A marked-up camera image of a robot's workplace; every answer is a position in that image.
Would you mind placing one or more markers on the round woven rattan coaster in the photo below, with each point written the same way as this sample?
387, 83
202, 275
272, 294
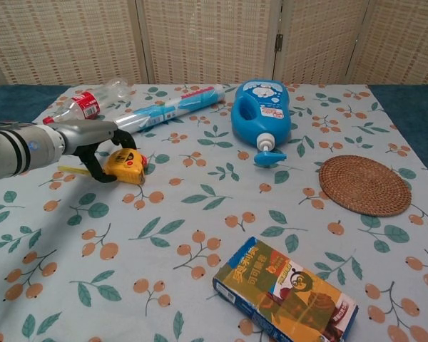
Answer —
365, 185

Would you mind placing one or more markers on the clear plastic bottle red label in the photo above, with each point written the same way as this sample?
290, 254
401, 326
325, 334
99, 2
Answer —
87, 105

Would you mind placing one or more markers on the metal screen hinge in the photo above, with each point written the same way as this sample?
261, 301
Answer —
279, 42

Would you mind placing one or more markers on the yellow green snack box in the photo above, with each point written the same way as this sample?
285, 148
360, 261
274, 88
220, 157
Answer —
281, 295

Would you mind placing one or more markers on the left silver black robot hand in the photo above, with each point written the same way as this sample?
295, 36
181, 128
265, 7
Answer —
87, 135

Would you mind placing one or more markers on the fruit leaf print tablecloth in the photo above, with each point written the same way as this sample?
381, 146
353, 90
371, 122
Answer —
171, 210

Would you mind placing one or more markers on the yellow tape measure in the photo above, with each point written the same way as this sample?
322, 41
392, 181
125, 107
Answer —
128, 165

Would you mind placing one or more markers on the woven folding screen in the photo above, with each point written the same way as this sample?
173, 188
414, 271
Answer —
207, 39

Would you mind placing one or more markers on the blue pump detergent bottle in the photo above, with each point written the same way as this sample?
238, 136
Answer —
264, 117

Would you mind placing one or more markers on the blue white plastic wrap roll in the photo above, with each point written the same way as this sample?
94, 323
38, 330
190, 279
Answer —
171, 107

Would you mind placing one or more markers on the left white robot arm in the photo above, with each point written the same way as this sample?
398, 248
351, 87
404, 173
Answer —
14, 153

